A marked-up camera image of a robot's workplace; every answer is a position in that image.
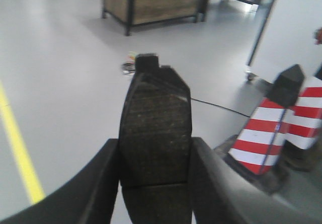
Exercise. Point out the wooden cabinet black frame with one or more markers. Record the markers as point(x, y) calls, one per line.
point(133, 13)

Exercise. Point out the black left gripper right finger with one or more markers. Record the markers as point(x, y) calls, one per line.
point(220, 195)

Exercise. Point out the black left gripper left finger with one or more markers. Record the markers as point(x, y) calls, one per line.
point(89, 197)

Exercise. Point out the red white traffic cone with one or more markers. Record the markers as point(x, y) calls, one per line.
point(255, 152)

